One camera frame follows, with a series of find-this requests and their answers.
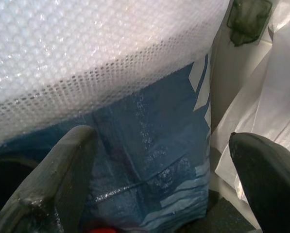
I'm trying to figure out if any blue printed plastic bag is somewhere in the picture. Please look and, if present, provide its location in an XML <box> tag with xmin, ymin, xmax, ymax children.
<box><xmin>0</xmin><ymin>53</ymin><xmax>212</xmax><ymax>233</ymax></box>

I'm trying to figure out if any dark green mesh pouch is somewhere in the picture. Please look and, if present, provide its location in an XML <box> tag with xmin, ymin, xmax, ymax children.
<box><xmin>226</xmin><ymin>0</ymin><xmax>273</xmax><ymax>47</ymax></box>

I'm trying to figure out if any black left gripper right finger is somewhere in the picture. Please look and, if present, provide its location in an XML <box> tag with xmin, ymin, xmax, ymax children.
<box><xmin>228</xmin><ymin>132</ymin><xmax>290</xmax><ymax>233</ymax></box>

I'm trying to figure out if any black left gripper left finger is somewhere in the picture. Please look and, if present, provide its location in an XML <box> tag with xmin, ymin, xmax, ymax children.
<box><xmin>0</xmin><ymin>125</ymin><xmax>99</xmax><ymax>233</ymax></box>

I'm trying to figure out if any white bubble wrap sheet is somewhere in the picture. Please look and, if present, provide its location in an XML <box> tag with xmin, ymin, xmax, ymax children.
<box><xmin>0</xmin><ymin>0</ymin><xmax>234</xmax><ymax>146</ymax></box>

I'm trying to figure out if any white woven plastic sack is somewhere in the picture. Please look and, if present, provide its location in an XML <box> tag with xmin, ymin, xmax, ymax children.
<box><xmin>211</xmin><ymin>0</ymin><xmax>290</xmax><ymax>207</ymax></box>

